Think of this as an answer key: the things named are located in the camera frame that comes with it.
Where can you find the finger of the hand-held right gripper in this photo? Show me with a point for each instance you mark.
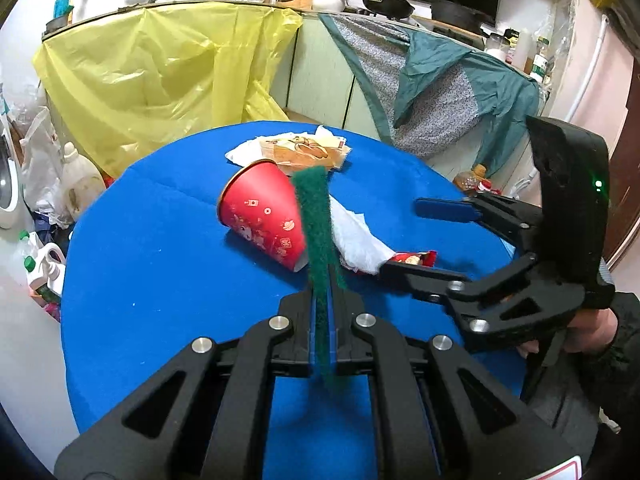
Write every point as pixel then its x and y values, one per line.
pixel 445 209
pixel 500 300

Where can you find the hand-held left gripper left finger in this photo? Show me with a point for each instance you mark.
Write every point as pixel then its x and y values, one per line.
pixel 300 330

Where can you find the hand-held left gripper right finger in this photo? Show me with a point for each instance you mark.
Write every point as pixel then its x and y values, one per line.
pixel 350 330

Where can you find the red snack wrapper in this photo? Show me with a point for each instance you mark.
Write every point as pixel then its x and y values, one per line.
pixel 415 258

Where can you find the white paper tissue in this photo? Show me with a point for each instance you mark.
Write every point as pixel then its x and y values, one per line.
pixel 242 152
pixel 360 240

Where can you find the green scouring pad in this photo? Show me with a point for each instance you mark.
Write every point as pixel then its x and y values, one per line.
pixel 315 220

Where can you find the red paper cup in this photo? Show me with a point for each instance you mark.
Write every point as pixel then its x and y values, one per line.
pixel 265 215

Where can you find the yellow snack wrapper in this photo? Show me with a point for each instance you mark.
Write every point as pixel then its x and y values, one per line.
pixel 305 150

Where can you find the person's right hand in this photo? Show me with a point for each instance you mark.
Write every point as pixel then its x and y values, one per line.
pixel 592 330

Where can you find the cooking oil bottle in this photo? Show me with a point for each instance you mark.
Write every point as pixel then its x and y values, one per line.
pixel 470 180

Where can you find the brown wooden door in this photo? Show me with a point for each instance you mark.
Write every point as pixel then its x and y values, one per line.
pixel 625 160

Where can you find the grey cloth with teal trim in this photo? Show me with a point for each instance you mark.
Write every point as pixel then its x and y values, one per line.
pixel 435 105

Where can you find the bottle with green label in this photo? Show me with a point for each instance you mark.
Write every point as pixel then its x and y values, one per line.
pixel 540 62

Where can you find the white pipe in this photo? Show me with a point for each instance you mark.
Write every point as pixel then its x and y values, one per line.
pixel 592 60

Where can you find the white plastic bottle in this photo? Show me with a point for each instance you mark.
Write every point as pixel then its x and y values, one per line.
pixel 522 52

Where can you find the white jar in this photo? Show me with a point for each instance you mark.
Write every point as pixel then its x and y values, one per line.
pixel 497 50

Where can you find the pale green cabinet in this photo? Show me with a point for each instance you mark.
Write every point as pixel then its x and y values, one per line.
pixel 320 80

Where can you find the black wok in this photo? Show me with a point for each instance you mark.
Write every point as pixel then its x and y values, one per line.
pixel 455 15

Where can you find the white cooking pot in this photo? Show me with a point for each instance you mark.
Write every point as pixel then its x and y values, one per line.
pixel 330 2

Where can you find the white detergent jug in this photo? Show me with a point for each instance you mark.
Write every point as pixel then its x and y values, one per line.
pixel 52 255

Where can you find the beige detergent jug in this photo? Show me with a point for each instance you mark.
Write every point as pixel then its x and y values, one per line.
pixel 80 185

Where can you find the white bottle with green cap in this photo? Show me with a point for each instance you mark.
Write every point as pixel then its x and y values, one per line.
pixel 37 280

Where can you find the yellow plastic sheet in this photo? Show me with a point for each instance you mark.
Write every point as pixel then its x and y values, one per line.
pixel 150 75

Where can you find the white plastic bag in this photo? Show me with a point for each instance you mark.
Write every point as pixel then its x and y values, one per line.
pixel 37 160

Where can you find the white washing machine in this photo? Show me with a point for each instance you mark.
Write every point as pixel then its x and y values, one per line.
pixel 7 195

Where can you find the blue soap bottle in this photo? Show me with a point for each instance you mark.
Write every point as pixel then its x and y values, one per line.
pixel 62 5

